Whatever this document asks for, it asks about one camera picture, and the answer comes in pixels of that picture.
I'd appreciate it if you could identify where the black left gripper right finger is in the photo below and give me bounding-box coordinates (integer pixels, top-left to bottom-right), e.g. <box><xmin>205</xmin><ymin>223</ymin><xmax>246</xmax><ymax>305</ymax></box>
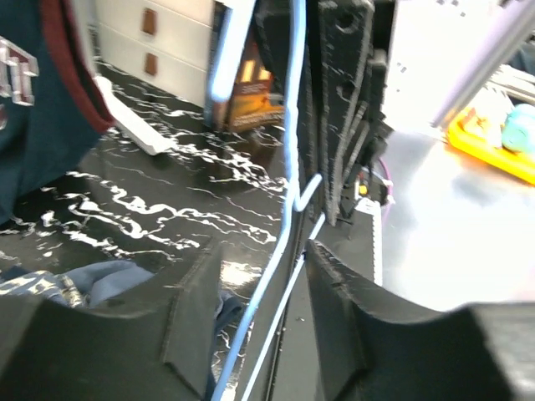
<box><xmin>305</xmin><ymin>240</ymin><xmax>534</xmax><ymax>400</ymax></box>

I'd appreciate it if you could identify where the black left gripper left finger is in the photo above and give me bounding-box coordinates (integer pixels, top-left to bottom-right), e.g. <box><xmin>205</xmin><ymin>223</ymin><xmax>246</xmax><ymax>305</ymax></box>
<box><xmin>1</xmin><ymin>241</ymin><xmax>221</xmax><ymax>400</ymax></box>

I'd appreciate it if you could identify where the grey-blue tank top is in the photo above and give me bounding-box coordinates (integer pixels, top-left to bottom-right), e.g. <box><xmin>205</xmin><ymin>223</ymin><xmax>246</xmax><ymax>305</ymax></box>
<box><xmin>0</xmin><ymin>261</ymin><xmax>246</xmax><ymax>335</ymax></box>

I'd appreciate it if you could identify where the light blue wire hanger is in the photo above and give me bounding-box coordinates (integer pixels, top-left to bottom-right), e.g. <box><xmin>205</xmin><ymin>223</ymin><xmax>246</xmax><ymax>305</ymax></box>
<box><xmin>206</xmin><ymin>1</ymin><xmax>319</xmax><ymax>400</ymax></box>

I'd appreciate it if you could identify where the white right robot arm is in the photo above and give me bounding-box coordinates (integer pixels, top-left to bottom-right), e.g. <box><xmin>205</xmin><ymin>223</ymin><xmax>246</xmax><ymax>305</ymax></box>
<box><xmin>297</xmin><ymin>1</ymin><xmax>396</xmax><ymax>226</ymax></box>

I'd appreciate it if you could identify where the navy maroon-trimmed tank top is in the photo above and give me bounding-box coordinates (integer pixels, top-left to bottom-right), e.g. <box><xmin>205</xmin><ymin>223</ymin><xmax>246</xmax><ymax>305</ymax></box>
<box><xmin>1</xmin><ymin>0</ymin><xmax>114</xmax><ymax>222</ymax></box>

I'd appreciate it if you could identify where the white clothes rack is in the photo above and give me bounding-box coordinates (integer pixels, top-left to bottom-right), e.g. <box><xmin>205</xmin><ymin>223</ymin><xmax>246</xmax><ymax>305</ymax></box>
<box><xmin>93</xmin><ymin>75</ymin><xmax>172</xmax><ymax>155</ymax></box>

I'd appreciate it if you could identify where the yellow tray with toys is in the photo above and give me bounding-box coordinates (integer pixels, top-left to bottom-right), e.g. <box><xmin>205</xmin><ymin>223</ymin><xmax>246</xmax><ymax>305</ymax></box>
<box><xmin>446</xmin><ymin>87</ymin><xmax>534</xmax><ymax>185</ymax></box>

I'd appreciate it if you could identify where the stack of books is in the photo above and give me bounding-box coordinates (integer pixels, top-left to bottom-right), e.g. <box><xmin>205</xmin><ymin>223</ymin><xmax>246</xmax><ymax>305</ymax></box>
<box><xmin>203</xmin><ymin>28</ymin><xmax>284</xmax><ymax>133</ymax></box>

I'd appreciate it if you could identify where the white drawer cabinet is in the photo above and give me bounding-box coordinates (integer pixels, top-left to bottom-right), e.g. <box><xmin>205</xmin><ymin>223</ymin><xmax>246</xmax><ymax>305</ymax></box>
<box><xmin>95</xmin><ymin>0</ymin><xmax>215</xmax><ymax>107</ymax></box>

